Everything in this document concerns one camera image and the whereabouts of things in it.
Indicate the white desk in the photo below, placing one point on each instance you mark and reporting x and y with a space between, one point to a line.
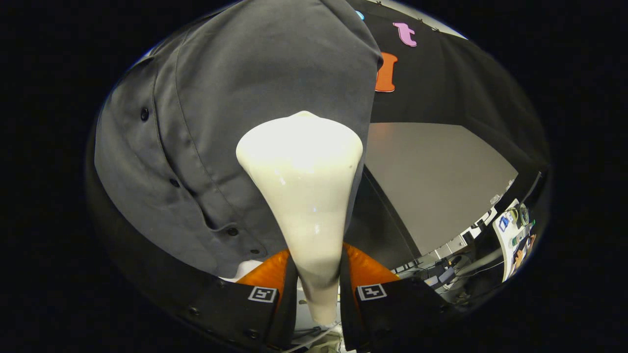
505 240

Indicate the computer monitor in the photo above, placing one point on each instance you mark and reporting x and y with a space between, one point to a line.
534 186

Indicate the white mannequin torso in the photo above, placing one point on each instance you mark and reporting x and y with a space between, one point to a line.
248 269

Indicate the grey button-up shirt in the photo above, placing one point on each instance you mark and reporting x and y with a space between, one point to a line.
221 98

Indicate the grey cabinet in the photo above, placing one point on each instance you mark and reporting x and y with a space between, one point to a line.
441 186

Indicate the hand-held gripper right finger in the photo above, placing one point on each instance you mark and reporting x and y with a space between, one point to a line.
347 304

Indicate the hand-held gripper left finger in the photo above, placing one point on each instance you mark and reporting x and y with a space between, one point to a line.
289 304

